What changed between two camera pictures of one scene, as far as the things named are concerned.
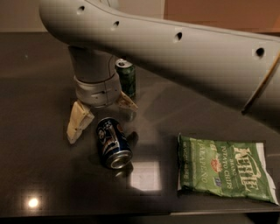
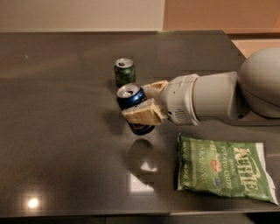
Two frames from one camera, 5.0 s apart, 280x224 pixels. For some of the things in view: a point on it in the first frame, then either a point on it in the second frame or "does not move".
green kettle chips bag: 234,169 does not move
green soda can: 126,72 does not move
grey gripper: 96,93 → 178,97
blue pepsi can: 114,143 → 128,94
